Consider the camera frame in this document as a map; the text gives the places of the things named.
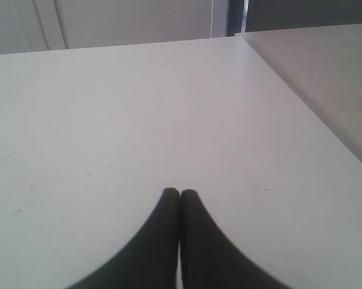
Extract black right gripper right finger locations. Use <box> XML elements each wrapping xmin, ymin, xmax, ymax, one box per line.
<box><xmin>179</xmin><ymin>190</ymin><xmax>287</xmax><ymax>288</ymax></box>

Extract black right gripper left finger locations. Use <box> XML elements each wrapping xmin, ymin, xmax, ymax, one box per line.
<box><xmin>71</xmin><ymin>188</ymin><xmax>180</xmax><ymax>288</ymax></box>

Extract white cabinet doors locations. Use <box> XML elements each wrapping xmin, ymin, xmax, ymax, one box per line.
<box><xmin>0</xmin><ymin>1</ymin><xmax>229</xmax><ymax>54</ymax></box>

